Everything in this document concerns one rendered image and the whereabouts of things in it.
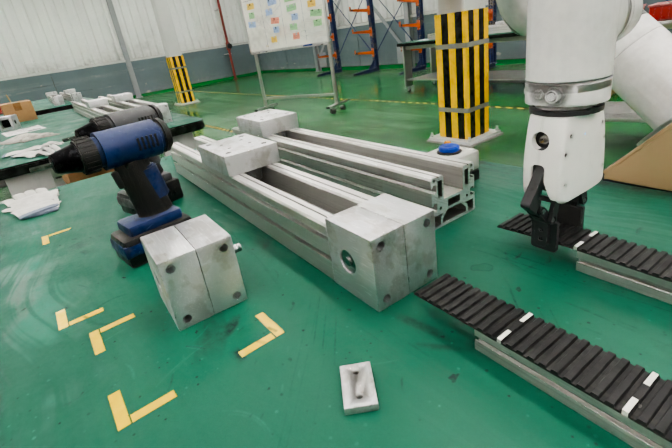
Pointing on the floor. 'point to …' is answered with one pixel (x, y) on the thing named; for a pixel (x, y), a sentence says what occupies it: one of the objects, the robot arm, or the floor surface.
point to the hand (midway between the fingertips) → (557, 227)
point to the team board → (287, 19)
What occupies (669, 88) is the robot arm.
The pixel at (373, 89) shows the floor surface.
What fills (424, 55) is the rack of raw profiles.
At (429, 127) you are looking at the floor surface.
